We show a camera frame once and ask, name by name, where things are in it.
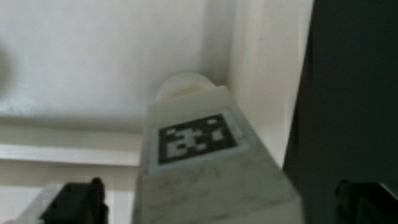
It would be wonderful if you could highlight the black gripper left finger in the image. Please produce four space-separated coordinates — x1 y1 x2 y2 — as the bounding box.
39 177 108 224

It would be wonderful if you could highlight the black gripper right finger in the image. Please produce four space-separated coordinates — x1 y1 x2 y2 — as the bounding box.
336 180 398 224

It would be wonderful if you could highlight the white square tabletop part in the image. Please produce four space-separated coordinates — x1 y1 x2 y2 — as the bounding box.
0 0 314 224

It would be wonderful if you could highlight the white table leg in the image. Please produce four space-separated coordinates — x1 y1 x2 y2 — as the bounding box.
129 84 305 224

